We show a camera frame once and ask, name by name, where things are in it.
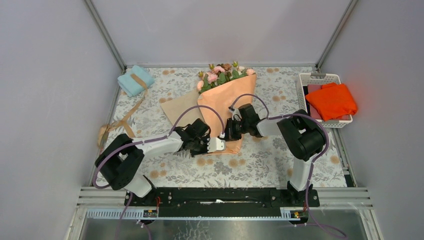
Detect light blue folded towel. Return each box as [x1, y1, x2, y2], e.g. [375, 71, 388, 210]
[117, 65, 155, 97]

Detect pink fake flower bunch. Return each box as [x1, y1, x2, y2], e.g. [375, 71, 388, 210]
[196, 61, 256, 94]

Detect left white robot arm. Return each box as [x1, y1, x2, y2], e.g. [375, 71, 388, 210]
[94, 118, 211, 206]

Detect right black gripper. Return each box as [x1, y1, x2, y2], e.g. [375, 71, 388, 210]
[223, 117, 250, 142]

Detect tan ribbon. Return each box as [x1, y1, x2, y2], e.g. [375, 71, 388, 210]
[97, 73, 148, 150]

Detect white plastic basket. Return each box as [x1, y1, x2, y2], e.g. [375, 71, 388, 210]
[295, 73, 358, 129]

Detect orange folded cloth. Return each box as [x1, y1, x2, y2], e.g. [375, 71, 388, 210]
[305, 82, 358, 121]

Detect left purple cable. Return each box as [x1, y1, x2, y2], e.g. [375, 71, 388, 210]
[92, 104, 227, 240]

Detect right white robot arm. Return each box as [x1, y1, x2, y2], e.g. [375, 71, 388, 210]
[223, 103, 329, 206]

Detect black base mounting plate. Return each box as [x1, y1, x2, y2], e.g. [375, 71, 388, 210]
[124, 187, 320, 218]

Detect tan wrapping paper sheet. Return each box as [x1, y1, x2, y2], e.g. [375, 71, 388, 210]
[160, 74, 257, 137]

